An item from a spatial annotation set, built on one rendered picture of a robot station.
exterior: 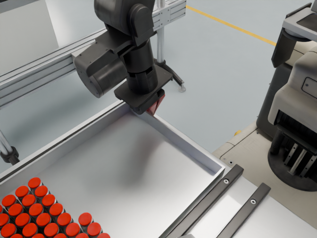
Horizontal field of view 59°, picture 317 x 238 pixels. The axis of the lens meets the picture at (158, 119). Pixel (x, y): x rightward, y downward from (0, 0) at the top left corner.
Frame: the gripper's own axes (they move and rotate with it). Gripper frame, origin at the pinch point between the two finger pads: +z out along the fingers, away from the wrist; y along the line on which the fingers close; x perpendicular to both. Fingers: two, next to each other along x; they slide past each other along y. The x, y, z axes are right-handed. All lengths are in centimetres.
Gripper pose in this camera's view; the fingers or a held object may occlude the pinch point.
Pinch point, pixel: (150, 112)
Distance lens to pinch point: 60.8
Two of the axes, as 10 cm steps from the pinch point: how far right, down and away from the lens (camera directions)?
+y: -6.9, 6.4, -3.5
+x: 7.2, 5.1, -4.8
